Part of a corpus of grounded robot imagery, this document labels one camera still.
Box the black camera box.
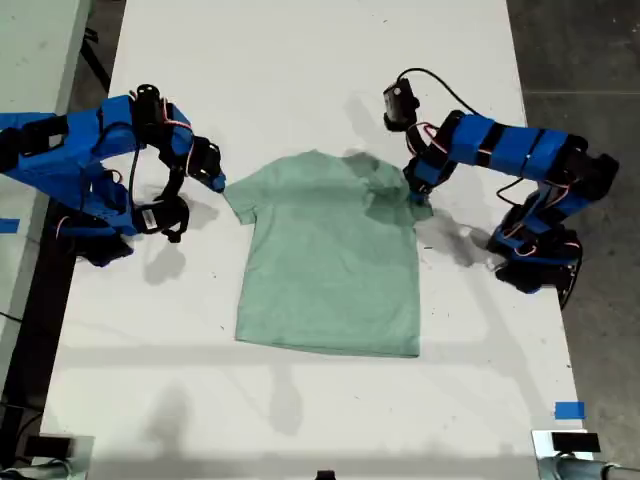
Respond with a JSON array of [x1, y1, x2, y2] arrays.
[[133, 202, 175, 236], [382, 75, 421, 133]]

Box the pale side bench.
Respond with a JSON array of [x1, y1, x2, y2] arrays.
[[0, 0, 94, 386]]

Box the small black box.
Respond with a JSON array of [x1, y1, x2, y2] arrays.
[[23, 435, 75, 459], [551, 432, 601, 454]]

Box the black stand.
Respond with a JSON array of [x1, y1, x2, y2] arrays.
[[0, 403, 26, 451]]

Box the black camera cable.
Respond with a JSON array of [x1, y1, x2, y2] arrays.
[[397, 67, 484, 119], [127, 142, 146, 211]]

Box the pale grey tube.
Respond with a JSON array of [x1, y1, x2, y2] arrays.
[[538, 452, 640, 480], [0, 458, 71, 480]]

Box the black metal frame legs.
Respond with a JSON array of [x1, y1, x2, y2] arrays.
[[82, 27, 112, 94]]

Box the long blue tape strip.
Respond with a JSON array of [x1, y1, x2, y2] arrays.
[[0, 112, 57, 129]]

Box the black camera stalk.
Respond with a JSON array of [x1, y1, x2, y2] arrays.
[[158, 149, 192, 245], [403, 119, 426, 164]]

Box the pale green T-shirt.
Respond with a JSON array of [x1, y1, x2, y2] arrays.
[[222, 148, 435, 359]]

